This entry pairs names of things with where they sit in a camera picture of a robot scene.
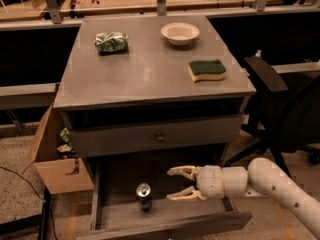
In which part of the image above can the open grey middle drawer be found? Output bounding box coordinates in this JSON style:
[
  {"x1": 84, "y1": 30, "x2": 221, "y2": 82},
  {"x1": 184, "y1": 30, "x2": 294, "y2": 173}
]
[{"x1": 77, "y1": 148, "x2": 252, "y2": 240}]

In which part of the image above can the brown cardboard box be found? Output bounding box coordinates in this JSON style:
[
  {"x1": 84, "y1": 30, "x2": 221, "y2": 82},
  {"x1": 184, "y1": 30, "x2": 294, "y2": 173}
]
[{"x1": 21, "y1": 83, "x2": 95, "y2": 196}]

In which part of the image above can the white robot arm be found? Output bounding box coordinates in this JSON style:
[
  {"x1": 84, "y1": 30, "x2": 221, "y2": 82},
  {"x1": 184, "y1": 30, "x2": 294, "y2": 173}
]
[{"x1": 167, "y1": 157, "x2": 320, "y2": 239}]

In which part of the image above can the black office chair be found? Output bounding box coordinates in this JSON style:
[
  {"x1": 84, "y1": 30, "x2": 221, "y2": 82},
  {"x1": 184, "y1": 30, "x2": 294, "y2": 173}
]
[{"x1": 225, "y1": 56, "x2": 320, "y2": 171}]

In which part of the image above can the blue silver redbull can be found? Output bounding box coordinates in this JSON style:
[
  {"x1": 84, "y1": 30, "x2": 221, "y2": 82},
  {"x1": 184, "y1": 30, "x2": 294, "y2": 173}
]
[{"x1": 136, "y1": 183, "x2": 152, "y2": 212}]

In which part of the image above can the green yellow sponge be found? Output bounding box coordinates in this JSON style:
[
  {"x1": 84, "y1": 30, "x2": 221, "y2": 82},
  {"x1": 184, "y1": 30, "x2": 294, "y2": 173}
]
[{"x1": 188, "y1": 60, "x2": 226, "y2": 82}]

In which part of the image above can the grey wooden drawer cabinet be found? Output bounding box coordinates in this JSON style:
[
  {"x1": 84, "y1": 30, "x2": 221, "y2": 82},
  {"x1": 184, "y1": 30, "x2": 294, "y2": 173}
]
[{"x1": 53, "y1": 15, "x2": 257, "y2": 240}]

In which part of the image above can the white paper bowl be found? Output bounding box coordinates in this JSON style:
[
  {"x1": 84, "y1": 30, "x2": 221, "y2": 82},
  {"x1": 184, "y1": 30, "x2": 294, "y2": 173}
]
[{"x1": 161, "y1": 23, "x2": 200, "y2": 46}]

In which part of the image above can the closed grey top drawer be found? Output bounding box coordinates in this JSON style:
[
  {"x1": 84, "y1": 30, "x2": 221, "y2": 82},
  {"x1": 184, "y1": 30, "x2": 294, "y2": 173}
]
[{"x1": 69, "y1": 115, "x2": 243, "y2": 157}]

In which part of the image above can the green crumpled chip bag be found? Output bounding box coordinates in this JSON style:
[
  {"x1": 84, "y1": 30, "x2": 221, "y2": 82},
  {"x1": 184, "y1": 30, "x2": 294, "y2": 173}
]
[{"x1": 94, "y1": 32, "x2": 128, "y2": 53}]

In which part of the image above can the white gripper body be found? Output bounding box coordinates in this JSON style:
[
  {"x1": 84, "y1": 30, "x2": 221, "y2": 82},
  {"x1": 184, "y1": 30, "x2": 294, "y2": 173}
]
[{"x1": 196, "y1": 165, "x2": 224, "y2": 199}]

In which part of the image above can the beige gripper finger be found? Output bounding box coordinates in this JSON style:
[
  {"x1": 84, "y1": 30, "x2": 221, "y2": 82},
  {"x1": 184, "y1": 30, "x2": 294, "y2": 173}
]
[
  {"x1": 167, "y1": 165, "x2": 199, "y2": 181},
  {"x1": 166, "y1": 186, "x2": 206, "y2": 201}
]

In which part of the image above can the black floor cable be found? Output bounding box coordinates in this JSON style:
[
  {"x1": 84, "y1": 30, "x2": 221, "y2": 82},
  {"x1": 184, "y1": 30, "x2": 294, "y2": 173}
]
[{"x1": 0, "y1": 165, "x2": 58, "y2": 240}]

